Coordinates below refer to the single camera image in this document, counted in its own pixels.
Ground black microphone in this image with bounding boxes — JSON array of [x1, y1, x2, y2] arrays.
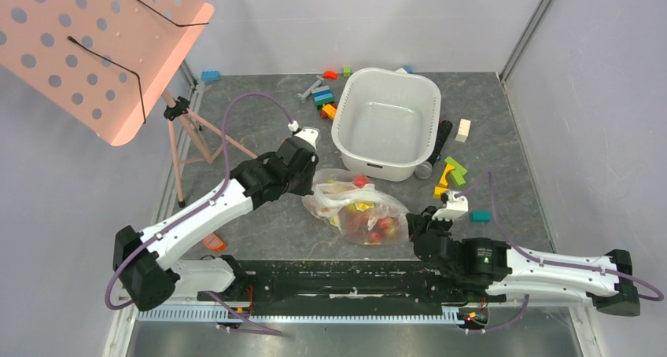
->
[[414, 120, 453, 180]]

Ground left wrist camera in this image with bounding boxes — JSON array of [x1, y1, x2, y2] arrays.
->
[[293, 127, 320, 151]]

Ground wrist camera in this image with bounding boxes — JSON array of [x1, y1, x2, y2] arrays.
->
[[293, 127, 320, 151], [432, 190, 470, 221]]

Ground beige wooden block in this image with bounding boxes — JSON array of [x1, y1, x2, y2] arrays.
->
[[455, 119, 471, 142]]

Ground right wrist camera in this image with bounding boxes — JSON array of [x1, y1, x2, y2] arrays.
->
[[432, 190, 470, 221]]

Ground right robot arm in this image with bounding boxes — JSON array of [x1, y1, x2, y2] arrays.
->
[[406, 207, 641, 317]]

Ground blue lego brick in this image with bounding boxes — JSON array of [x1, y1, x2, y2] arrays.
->
[[201, 70, 221, 82]]

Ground grey toy wrench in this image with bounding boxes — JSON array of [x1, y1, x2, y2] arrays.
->
[[297, 75, 325, 102]]

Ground pink music stand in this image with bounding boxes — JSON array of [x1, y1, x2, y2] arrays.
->
[[0, 0, 265, 208]]

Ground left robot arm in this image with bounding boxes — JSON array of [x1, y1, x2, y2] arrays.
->
[[108, 127, 319, 311]]

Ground teal block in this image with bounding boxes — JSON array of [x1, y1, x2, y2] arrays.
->
[[470, 211, 492, 223]]

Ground red curved block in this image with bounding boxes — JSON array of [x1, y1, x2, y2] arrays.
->
[[322, 71, 338, 80]]

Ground white plastic basin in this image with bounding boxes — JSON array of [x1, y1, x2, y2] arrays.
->
[[331, 68, 441, 182]]

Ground aluminium frame post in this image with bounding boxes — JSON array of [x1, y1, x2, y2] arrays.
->
[[498, 0, 554, 86]]

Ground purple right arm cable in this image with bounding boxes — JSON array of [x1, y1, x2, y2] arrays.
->
[[453, 170, 665, 335]]

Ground translucent plastic bag with fruits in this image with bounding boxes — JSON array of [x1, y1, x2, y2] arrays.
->
[[302, 168, 409, 246]]

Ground stacked coloured brick pile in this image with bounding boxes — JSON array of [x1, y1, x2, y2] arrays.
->
[[312, 86, 337, 120]]

